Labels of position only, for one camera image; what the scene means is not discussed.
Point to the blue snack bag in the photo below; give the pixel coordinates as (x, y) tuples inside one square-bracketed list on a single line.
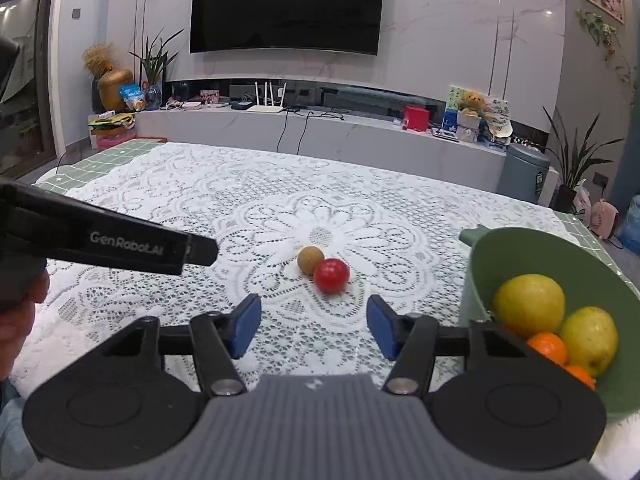
[(132, 97)]

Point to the wall socket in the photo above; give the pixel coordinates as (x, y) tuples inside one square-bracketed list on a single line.
[(600, 178)]

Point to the hanging ivy plant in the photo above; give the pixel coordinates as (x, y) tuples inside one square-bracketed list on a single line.
[(600, 27)]

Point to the red box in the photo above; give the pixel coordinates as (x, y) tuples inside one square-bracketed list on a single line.
[(416, 118)]

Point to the brown teddy bear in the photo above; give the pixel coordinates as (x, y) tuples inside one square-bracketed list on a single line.
[(472, 102)]

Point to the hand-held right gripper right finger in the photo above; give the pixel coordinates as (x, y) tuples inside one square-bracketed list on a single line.
[(382, 325)]

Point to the black set-top box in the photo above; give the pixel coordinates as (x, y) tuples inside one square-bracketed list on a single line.
[(242, 105)]

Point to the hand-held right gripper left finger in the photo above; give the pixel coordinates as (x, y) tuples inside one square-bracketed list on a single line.
[(242, 325)]

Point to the pink bag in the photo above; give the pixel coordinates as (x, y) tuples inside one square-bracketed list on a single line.
[(603, 220)]

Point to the white printed bag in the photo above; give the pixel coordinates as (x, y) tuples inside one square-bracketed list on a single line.
[(499, 120)]

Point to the green printed card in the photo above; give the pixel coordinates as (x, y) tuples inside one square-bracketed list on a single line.
[(451, 110)]

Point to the blue water bottle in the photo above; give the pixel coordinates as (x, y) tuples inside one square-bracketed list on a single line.
[(631, 227)]

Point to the pink card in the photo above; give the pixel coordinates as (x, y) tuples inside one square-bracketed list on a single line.
[(210, 98)]

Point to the white router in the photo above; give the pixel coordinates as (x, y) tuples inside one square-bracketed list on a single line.
[(267, 106)]

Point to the gold vase with dried grass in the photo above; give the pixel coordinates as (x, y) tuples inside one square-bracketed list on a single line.
[(112, 87)]

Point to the potted plant in blue vase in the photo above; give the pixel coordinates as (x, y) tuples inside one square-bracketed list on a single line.
[(155, 70)]

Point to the orange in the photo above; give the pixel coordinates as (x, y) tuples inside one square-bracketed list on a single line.
[(547, 349), (580, 376)]

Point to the person's left hand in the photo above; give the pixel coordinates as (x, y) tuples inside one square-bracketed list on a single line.
[(17, 335)]

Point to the yellow-green pear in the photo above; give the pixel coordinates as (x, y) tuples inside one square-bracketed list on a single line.
[(590, 340), (527, 305)]

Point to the white marble television console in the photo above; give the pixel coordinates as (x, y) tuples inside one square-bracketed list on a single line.
[(350, 142)]

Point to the green bowl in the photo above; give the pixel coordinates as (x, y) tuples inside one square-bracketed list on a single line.
[(505, 255)]

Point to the small red tomato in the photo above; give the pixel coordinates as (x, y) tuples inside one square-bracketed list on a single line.
[(331, 275)]

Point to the black wall television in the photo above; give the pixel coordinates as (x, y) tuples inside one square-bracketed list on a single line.
[(285, 5)]

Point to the white plastic bag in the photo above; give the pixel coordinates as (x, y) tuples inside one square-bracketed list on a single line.
[(582, 199)]

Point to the tall potted plant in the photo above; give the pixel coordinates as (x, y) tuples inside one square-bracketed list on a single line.
[(575, 165)]

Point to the grey trash bin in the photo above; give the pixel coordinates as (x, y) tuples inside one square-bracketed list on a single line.
[(522, 175)]

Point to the pile of colourful boxes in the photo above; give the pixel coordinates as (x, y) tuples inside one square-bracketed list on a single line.
[(112, 130)]

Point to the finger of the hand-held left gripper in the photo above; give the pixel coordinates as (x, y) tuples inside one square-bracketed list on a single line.
[(202, 251)]

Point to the brown kiwi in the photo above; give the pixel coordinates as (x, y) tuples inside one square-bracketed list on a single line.
[(310, 259)]

